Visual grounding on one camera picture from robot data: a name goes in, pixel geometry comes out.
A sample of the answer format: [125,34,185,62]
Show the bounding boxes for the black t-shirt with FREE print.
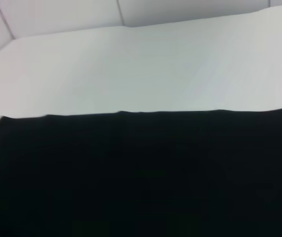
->
[0,108,282,237]

